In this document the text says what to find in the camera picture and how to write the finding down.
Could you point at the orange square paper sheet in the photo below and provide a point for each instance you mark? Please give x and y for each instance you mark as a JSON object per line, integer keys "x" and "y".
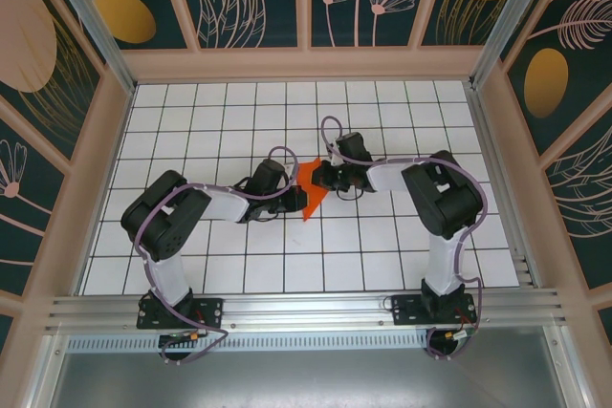
{"x": 311, "y": 198}

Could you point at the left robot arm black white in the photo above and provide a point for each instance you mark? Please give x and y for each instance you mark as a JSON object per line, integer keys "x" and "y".
{"x": 162, "y": 221}

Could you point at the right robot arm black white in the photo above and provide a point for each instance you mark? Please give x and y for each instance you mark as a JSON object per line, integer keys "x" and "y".
{"x": 442, "y": 198}

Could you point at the grey metal sheet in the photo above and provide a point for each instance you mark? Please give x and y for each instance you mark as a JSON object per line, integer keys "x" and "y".
{"x": 306, "y": 381}

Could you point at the small circuit board with connector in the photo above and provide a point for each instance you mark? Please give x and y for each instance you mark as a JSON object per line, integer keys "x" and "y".
{"x": 179, "y": 337}
{"x": 459, "y": 334}

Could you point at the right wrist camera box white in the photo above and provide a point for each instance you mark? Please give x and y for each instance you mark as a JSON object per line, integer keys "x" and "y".
{"x": 334, "y": 157}

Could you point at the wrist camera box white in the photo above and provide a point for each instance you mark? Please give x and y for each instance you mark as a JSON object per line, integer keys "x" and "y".
{"x": 288, "y": 169}
{"x": 334, "y": 157}

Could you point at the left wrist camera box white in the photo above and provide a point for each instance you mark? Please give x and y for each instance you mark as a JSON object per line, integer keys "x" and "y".
{"x": 288, "y": 169}

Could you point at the aluminium mounting rail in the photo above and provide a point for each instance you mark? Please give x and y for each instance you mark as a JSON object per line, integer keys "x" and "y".
{"x": 306, "y": 310}

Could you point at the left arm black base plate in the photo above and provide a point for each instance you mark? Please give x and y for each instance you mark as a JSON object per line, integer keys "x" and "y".
{"x": 210, "y": 312}

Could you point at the aluminium side rail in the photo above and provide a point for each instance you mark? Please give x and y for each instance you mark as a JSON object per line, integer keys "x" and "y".
{"x": 497, "y": 140}

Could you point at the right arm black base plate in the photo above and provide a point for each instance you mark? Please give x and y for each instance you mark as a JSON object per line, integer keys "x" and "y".
{"x": 406, "y": 310}

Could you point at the aluminium frame post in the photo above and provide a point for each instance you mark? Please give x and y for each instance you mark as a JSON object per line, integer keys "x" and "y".
{"x": 91, "y": 21}
{"x": 514, "y": 16}

